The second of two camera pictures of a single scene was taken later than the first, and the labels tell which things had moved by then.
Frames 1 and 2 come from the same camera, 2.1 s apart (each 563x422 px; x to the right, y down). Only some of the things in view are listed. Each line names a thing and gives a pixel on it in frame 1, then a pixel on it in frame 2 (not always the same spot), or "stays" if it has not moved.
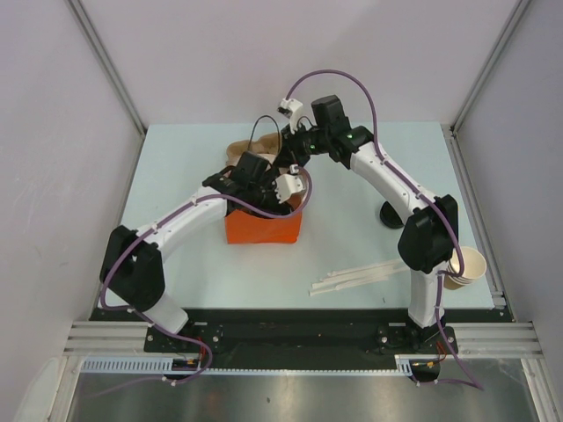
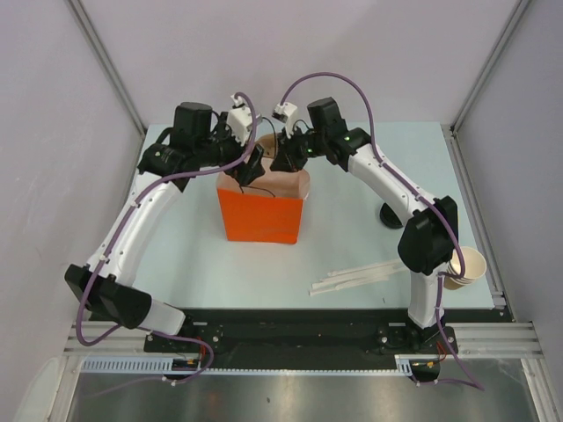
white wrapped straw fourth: [316, 292] stays
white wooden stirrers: [365, 272] stays
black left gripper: [266, 182] -> [244, 172]
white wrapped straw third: [329, 284] stays
